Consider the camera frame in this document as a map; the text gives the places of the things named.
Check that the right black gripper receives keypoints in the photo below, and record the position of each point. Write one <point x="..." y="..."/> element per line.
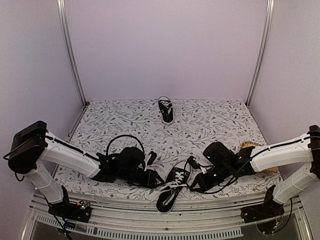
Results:
<point x="207" y="185"/>

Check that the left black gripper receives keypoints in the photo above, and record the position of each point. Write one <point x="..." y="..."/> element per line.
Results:
<point x="145" y="184"/>

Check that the black canvas sneaker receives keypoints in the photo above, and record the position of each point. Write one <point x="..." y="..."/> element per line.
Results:
<point x="176" y="180"/>
<point x="166" y="108"/>

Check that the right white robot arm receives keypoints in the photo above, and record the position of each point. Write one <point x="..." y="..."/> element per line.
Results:
<point x="254" y="159"/>

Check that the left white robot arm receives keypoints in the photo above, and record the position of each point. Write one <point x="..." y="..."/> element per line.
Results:
<point x="35" y="144"/>

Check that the woven bamboo tray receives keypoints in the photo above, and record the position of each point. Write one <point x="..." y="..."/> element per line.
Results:
<point x="248" y="144"/>

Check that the floral patterned table mat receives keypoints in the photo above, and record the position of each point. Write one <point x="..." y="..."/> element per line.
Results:
<point x="197" y="123"/>

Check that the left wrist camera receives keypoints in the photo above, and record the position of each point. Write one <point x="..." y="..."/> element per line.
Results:
<point x="152" y="158"/>

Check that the front aluminium rail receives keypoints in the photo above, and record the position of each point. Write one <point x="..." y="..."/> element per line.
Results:
<point x="192" y="218"/>

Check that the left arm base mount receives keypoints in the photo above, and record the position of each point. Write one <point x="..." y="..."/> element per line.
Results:
<point x="80" y="211"/>

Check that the right aluminium frame post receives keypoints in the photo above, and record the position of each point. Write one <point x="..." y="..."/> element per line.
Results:
<point x="261" y="52"/>

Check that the aluminium frame post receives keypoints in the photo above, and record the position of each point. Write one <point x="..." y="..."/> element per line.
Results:
<point x="261" y="52"/>
<point x="61" y="7"/>

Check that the left aluminium frame post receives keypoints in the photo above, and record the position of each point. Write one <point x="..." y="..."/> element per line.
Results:
<point x="61" y="7"/>

